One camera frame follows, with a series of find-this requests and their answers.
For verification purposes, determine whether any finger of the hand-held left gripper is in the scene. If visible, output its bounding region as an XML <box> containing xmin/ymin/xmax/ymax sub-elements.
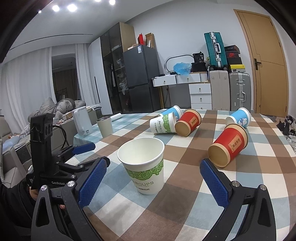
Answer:
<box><xmin>59</xmin><ymin>143</ymin><xmax>96</xmax><ymax>161</ymax></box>
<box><xmin>57</xmin><ymin>158</ymin><xmax>102</xmax><ymax>177</ymax></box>

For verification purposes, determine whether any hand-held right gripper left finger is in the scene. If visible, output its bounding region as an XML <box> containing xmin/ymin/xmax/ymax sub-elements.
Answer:
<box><xmin>31</xmin><ymin>157</ymin><xmax>111</xmax><ymax>241</ymax></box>

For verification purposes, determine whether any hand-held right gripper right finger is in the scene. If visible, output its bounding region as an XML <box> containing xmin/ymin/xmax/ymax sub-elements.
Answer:
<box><xmin>199</xmin><ymin>159</ymin><xmax>276</xmax><ymax>241</ymax></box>

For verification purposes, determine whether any white green-leaf paper cup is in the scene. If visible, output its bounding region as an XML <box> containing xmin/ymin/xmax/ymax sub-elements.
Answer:
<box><xmin>117</xmin><ymin>137</ymin><xmax>165</xmax><ymax>196</ymax></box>
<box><xmin>149</xmin><ymin>112</ymin><xmax>177</xmax><ymax>135</ymax></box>

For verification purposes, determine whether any person's left forearm dark sleeve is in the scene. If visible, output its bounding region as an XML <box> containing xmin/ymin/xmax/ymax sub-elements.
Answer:
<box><xmin>0</xmin><ymin>179</ymin><xmax>36</xmax><ymax>233</ymax></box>

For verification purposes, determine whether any red brown paper cup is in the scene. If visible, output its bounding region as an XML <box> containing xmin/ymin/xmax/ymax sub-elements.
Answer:
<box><xmin>174</xmin><ymin>109</ymin><xmax>202</xmax><ymax>137</ymax></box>
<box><xmin>208</xmin><ymin>123</ymin><xmax>249</xmax><ymax>168</ymax></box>

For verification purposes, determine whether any blue white paper cup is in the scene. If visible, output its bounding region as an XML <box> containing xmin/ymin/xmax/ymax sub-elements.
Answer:
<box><xmin>225</xmin><ymin>107</ymin><xmax>251</xmax><ymax>129</ymax></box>
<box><xmin>159</xmin><ymin>105</ymin><xmax>183</xmax><ymax>123</ymax></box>

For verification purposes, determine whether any white water pitcher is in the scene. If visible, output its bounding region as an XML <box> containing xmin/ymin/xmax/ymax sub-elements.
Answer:
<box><xmin>72</xmin><ymin>107</ymin><xmax>93</xmax><ymax>136</ymax></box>

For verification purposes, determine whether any grey-green tumbler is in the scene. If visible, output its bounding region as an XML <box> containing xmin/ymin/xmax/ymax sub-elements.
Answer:
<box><xmin>96</xmin><ymin>117</ymin><xmax>113</xmax><ymax>138</ymax></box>

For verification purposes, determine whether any beige sofa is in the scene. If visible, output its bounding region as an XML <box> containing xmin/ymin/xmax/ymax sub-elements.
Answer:
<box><xmin>0</xmin><ymin>115</ymin><xmax>33</xmax><ymax>189</ymax></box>

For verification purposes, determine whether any checkered tablecloth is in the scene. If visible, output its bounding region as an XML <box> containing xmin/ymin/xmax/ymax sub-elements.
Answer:
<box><xmin>73</xmin><ymin>109</ymin><xmax>296</xmax><ymax>241</ymax></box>

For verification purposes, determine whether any white paper roll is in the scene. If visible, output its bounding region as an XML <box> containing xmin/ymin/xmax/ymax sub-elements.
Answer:
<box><xmin>110</xmin><ymin>113</ymin><xmax>129</xmax><ymax>121</ymax></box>

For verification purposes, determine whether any grey padded jacket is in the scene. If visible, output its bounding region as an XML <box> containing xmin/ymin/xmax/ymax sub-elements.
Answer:
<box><xmin>30</xmin><ymin>97</ymin><xmax>86</xmax><ymax>121</ymax></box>

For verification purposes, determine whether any white curtain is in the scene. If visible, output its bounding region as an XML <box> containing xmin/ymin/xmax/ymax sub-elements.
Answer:
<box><xmin>0</xmin><ymin>43</ymin><xmax>89</xmax><ymax>117</ymax></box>

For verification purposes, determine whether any white cabinet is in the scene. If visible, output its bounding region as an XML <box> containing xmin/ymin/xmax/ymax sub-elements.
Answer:
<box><xmin>88</xmin><ymin>37</ymin><xmax>111</xmax><ymax>109</ymax></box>

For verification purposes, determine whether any dark glass wardrobe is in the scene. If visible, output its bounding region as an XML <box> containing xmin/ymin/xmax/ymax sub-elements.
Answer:
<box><xmin>100</xmin><ymin>22</ymin><xmax>137</xmax><ymax>116</ymax></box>

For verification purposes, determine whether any dark grey refrigerator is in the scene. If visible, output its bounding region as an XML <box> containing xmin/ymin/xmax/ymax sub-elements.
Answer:
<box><xmin>122</xmin><ymin>45</ymin><xmax>160</xmax><ymax>114</ymax></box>

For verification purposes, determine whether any white drawer unit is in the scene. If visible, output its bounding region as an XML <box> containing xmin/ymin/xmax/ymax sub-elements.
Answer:
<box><xmin>188</xmin><ymin>83</ymin><xmax>212</xmax><ymax>111</ymax></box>

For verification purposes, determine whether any pile of shoes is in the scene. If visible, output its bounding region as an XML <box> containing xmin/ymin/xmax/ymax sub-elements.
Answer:
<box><xmin>276</xmin><ymin>114</ymin><xmax>296</xmax><ymax>150</ymax></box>

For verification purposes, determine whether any beige suitcase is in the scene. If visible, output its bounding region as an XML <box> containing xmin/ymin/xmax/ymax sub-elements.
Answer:
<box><xmin>208</xmin><ymin>70</ymin><xmax>231</xmax><ymax>111</ymax></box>

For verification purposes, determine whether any silver suitcase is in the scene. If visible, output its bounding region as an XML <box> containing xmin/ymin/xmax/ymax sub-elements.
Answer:
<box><xmin>229</xmin><ymin>72</ymin><xmax>252</xmax><ymax>112</ymax></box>

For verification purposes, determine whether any white desk with drawers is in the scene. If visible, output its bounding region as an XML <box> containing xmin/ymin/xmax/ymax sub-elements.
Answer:
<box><xmin>152</xmin><ymin>72</ymin><xmax>211</xmax><ymax>109</ymax></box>

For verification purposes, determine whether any yellow black shoe box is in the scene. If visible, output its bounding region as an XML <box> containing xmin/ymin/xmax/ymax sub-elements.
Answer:
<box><xmin>228</xmin><ymin>64</ymin><xmax>245</xmax><ymax>74</ymax></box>

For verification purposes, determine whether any blue plastic bag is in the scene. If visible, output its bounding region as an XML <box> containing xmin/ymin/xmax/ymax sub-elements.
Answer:
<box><xmin>173</xmin><ymin>62</ymin><xmax>192</xmax><ymax>76</ymax></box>

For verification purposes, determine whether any black bag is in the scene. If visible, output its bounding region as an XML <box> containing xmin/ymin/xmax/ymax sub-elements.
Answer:
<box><xmin>191</xmin><ymin>52</ymin><xmax>208</xmax><ymax>73</ymax></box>

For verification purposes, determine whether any brown cardboard box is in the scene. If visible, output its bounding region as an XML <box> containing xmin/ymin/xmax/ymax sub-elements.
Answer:
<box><xmin>145</xmin><ymin>33</ymin><xmax>155</xmax><ymax>49</ymax></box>

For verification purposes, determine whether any teal suitcase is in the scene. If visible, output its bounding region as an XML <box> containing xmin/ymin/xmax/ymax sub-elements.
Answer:
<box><xmin>204</xmin><ymin>32</ymin><xmax>228</xmax><ymax>71</ymax></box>

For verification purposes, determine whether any wooden door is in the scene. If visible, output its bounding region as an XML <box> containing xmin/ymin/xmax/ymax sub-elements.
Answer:
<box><xmin>233</xmin><ymin>9</ymin><xmax>289</xmax><ymax>118</ymax></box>

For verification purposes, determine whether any black cable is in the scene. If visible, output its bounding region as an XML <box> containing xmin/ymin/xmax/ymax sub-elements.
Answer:
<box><xmin>53</xmin><ymin>125</ymin><xmax>73</xmax><ymax>150</ymax></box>

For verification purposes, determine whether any oval ring mirror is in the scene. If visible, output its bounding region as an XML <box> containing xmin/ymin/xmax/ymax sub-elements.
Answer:
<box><xmin>164</xmin><ymin>54</ymin><xmax>194</xmax><ymax>75</ymax></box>

